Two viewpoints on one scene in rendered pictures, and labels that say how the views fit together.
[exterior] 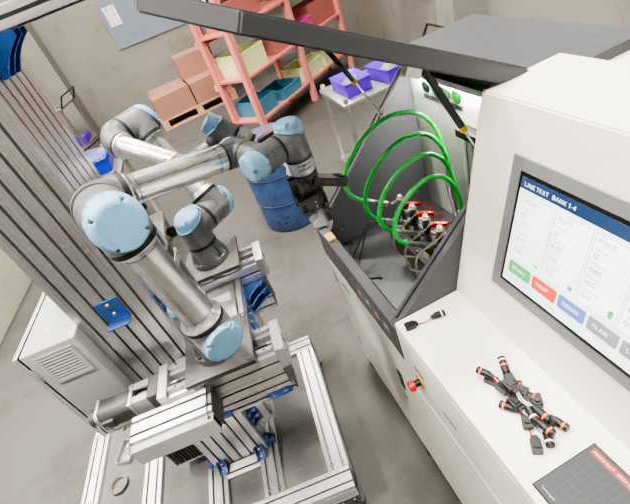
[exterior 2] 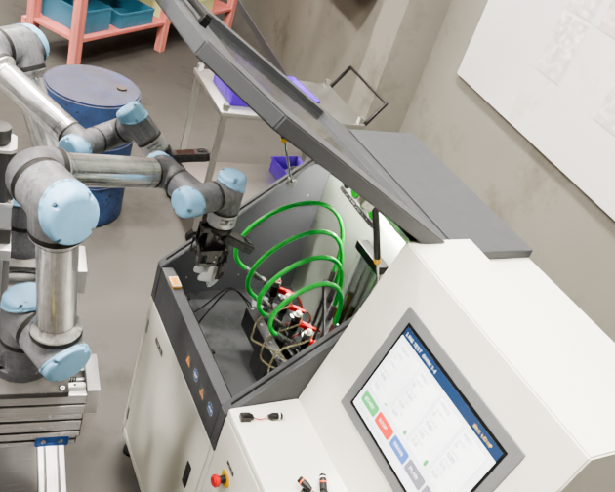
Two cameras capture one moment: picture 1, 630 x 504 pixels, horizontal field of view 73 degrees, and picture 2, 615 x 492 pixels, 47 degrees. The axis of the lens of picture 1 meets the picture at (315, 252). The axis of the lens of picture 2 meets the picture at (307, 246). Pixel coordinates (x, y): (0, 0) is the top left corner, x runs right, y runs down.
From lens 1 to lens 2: 78 cm
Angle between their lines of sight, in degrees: 24
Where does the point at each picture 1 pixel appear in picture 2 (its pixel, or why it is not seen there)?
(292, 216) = not seen: hidden behind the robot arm
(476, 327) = (307, 441)
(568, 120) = (457, 306)
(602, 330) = (415, 473)
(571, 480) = not seen: outside the picture
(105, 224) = (65, 213)
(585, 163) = (455, 343)
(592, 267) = (429, 421)
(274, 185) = not seen: hidden behind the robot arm
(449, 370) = (271, 472)
